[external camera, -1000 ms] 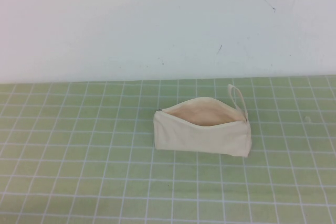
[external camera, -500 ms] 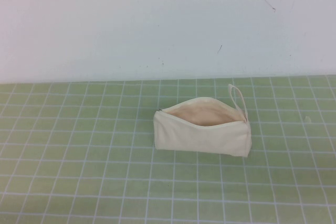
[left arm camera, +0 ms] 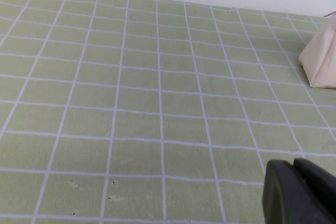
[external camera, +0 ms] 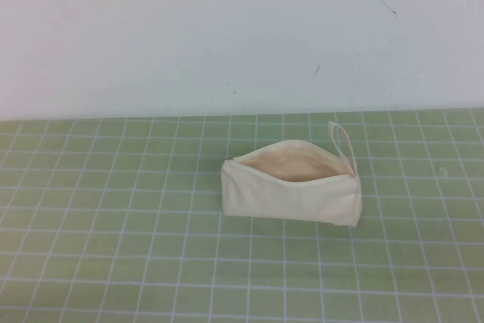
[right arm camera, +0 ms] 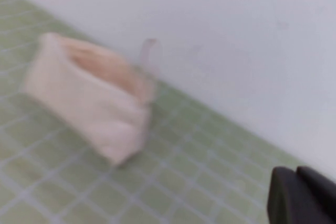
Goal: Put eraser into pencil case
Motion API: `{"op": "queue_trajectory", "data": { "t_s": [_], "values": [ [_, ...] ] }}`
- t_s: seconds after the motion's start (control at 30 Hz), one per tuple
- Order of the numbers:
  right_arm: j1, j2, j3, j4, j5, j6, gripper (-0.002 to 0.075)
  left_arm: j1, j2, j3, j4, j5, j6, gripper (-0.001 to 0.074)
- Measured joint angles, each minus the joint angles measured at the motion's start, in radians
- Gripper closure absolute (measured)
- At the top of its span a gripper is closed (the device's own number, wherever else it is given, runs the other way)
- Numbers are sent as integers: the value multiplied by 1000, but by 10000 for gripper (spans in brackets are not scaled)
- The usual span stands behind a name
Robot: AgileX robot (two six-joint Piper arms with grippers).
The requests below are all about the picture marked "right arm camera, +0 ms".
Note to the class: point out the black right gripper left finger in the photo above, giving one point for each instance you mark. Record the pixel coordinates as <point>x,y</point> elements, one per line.
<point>288,200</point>

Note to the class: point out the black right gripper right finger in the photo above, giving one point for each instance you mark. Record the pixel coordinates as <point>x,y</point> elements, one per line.
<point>320,192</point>

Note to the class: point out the white canvas pencil case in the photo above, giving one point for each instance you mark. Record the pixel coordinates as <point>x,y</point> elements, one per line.
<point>86,103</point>

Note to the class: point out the green grid cutting mat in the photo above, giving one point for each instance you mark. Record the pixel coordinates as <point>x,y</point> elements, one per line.
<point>183,182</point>

